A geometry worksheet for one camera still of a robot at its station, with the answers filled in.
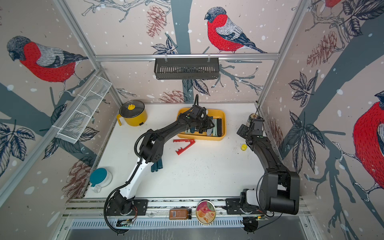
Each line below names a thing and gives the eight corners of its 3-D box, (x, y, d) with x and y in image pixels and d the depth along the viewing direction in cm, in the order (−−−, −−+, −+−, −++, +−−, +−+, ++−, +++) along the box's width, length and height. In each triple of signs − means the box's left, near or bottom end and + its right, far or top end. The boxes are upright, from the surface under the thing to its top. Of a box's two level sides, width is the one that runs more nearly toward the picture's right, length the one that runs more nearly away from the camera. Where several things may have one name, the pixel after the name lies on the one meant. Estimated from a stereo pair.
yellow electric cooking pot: (122, 127, 109) (114, 114, 98) (128, 112, 119) (121, 99, 108) (145, 127, 109) (140, 114, 98) (150, 112, 119) (145, 99, 108)
